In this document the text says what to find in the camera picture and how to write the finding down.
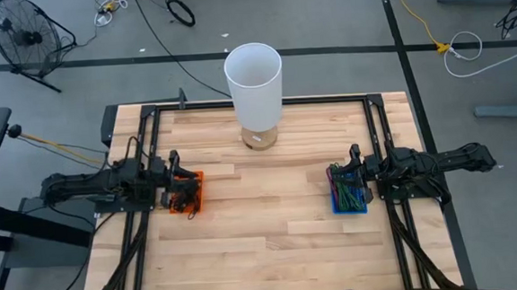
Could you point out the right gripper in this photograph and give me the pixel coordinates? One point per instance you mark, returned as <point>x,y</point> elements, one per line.
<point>363,170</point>

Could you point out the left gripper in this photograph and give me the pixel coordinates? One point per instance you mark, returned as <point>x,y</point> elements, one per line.
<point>164,178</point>

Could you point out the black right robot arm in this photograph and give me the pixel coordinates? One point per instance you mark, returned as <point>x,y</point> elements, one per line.
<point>444,160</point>

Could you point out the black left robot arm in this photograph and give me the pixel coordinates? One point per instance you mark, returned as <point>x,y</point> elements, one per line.
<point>85,184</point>

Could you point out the orange plastic basket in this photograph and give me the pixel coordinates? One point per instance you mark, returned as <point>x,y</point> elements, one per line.
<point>202,202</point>

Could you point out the blue plastic basket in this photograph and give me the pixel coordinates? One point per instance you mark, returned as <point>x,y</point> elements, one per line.
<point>350,211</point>

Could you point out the white shade wooden base lamp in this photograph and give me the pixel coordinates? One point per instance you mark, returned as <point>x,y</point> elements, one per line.
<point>255,95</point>

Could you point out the black round knob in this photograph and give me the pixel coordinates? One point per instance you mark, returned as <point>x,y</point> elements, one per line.
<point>14,131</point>

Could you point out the black floor fan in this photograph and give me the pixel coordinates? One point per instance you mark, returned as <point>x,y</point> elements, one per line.
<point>27,37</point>

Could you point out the black aluminium table frame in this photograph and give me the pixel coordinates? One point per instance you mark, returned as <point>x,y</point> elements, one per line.
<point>260,102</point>

